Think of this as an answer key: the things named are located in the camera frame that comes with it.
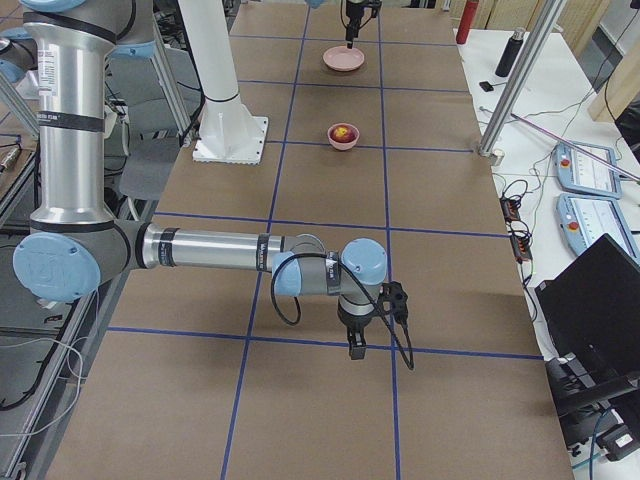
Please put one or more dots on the pink plate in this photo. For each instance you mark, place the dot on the pink plate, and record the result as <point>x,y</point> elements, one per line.
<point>343,59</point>

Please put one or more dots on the teach pendant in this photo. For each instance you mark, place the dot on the teach pendant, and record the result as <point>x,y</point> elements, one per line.
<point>579,173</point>
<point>584,219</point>

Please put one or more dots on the upper teach pendant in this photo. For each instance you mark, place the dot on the upper teach pendant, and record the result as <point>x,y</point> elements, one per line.
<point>579,173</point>

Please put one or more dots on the black monitor stand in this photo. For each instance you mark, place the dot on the black monitor stand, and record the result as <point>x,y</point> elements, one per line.
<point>574,387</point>

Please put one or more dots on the aluminium frame post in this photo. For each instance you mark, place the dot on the aluminium frame post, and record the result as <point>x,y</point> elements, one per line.
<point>531,50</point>

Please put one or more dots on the red apple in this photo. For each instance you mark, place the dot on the red apple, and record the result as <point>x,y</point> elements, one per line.
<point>343,134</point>

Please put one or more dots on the white camera mast base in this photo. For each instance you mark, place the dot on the white camera mast base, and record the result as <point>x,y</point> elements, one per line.
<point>228,132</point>

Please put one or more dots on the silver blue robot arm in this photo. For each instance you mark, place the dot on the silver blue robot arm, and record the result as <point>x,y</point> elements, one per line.
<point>76,243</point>

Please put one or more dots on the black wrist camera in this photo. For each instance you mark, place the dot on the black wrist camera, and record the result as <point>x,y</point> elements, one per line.
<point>393,300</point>

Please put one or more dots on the red bottle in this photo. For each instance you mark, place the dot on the red bottle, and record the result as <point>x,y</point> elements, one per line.
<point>466,21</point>

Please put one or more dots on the black laptop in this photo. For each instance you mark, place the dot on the black laptop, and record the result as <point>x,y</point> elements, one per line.
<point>593,305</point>

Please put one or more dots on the pink bowl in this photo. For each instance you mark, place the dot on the pink bowl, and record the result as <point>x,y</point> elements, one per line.
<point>343,146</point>

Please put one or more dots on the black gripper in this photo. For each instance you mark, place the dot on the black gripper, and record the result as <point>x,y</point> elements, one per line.
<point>353,14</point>
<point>354,325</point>

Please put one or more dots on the black water bottle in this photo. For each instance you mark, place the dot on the black water bottle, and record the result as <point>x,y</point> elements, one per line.
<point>510,53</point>

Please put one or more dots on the small black device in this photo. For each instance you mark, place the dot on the small black device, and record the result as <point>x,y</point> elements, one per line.
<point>486,86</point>

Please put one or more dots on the black orange power strip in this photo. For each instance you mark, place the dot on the black orange power strip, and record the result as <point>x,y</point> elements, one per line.
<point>520,235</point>

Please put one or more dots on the lower teach pendant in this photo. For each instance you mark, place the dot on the lower teach pendant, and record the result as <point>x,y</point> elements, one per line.
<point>584,219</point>

